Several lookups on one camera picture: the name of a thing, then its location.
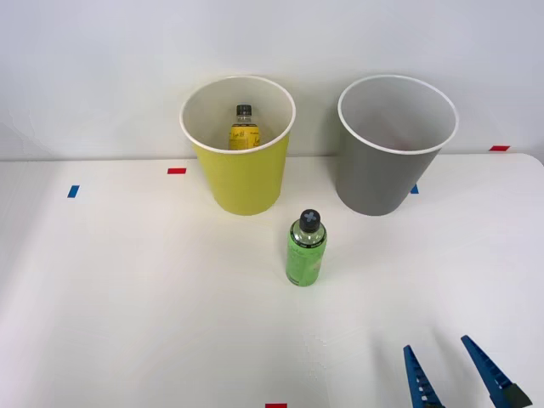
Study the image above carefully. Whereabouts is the green label plastic bottle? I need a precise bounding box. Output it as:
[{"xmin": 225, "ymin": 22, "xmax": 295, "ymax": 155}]
[{"xmin": 286, "ymin": 208, "xmax": 329, "ymax": 288}]

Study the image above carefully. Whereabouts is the yellow label plastic bottle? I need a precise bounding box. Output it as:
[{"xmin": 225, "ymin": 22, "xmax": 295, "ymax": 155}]
[{"xmin": 228, "ymin": 104, "xmax": 264, "ymax": 151}]

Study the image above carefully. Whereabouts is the grey plastic waste bin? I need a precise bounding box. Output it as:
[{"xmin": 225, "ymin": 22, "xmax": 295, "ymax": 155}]
[{"xmin": 337, "ymin": 74, "xmax": 461, "ymax": 217}]

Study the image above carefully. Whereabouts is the yellow-green plastic waste bin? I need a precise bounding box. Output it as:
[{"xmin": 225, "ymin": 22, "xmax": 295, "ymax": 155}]
[{"xmin": 178, "ymin": 75, "xmax": 297, "ymax": 217}]

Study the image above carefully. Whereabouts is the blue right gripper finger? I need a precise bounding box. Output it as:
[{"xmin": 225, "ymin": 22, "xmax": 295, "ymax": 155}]
[
  {"xmin": 461, "ymin": 335, "xmax": 534, "ymax": 408},
  {"xmin": 402, "ymin": 344, "xmax": 445, "ymax": 408}
]

